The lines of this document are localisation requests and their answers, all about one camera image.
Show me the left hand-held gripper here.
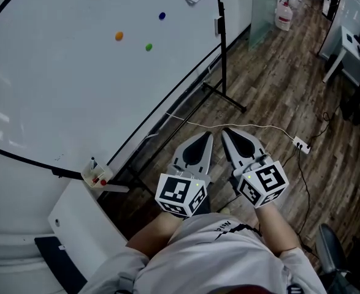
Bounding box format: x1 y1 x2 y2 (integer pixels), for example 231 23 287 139
153 132 214 219

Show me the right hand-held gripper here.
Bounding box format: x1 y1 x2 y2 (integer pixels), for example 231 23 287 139
221 129 290 209

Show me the person's left forearm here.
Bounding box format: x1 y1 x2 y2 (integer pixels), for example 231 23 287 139
127 211 183 258

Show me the person's right forearm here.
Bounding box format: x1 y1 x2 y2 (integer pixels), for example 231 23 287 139
255 202 300 257

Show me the white power strip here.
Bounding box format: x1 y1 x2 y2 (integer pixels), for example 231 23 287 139
292 135 312 154

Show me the clear marker tray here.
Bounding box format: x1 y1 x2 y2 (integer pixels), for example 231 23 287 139
81 157 113 189

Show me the person's white shirt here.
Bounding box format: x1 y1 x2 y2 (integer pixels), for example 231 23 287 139
84 212 327 294

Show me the frosted glass door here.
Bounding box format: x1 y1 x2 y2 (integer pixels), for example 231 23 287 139
248 0 280 51

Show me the black office chair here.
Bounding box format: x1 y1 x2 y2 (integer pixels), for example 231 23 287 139
316 224 360 294

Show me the white office desk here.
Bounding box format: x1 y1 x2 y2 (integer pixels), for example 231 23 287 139
322 25 360 87

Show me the clear water jug red label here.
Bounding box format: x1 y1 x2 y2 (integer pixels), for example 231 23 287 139
274 0 293 32

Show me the large white whiteboard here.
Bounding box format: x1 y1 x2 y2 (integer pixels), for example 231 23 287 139
0 0 226 183

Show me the black flat pad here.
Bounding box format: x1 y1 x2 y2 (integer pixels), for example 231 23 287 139
34 236 88 294

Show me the black framed glass partition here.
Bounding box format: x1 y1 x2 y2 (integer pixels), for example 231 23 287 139
317 0 360 58

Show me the right gripper fisheye camera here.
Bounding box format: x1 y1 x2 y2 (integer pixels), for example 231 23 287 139
243 153 272 173

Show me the white power cable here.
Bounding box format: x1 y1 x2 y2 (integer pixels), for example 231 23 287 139
166 111 296 140

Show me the thin black cable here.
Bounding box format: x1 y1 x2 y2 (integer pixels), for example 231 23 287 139
216 194 242 213

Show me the long black cable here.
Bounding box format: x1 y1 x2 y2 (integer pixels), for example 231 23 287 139
282 147 321 257

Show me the looped black cable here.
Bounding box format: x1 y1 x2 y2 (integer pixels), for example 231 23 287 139
308 104 342 142

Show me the whiteboard stand bracket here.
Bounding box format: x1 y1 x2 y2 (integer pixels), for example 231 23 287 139
213 15 224 36

